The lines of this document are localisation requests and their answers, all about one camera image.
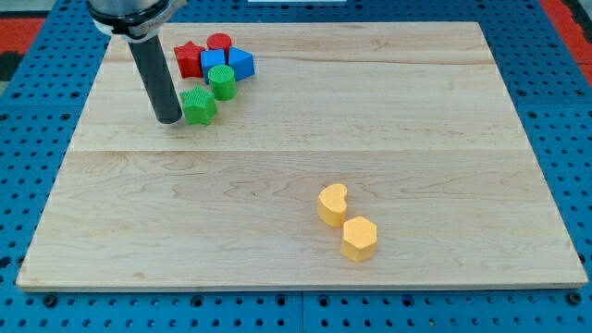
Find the light wooden board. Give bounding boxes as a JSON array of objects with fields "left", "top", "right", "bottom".
[{"left": 17, "top": 22, "right": 587, "bottom": 292}]

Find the red star block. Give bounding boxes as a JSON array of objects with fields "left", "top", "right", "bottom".
[{"left": 174, "top": 41, "right": 204, "bottom": 79}]

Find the blue cube block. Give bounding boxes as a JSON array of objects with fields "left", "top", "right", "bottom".
[{"left": 200, "top": 49, "right": 226, "bottom": 84}]

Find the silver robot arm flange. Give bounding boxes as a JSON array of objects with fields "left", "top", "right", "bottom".
[{"left": 86, "top": 0, "right": 187, "bottom": 43}]

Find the blue triangle block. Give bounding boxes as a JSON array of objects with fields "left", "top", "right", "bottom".
[{"left": 228, "top": 46, "right": 255, "bottom": 81}]

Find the red cylinder block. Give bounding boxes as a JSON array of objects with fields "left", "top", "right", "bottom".
[{"left": 206, "top": 32, "right": 232, "bottom": 52}]

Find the yellow heart block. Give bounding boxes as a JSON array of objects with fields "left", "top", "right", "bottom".
[{"left": 317, "top": 183, "right": 348, "bottom": 228}]

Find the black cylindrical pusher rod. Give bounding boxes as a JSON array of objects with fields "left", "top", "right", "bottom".
[{"left": 129, "top": 35, "right": 182, "bottom": 124}]

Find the green cylinder block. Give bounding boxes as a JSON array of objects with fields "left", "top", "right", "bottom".
[{"left": 207, "top": 65, "right": 238, "bottom": 101}]

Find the green star block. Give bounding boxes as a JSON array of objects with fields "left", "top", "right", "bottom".
[{"left": 180, "top": 86, "right": 217, "bottom": 126}]

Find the yellow hexagon block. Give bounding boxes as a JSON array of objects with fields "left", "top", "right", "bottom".
[{"left": 340, "top": 216, "right": 377, "bottom": 262}]

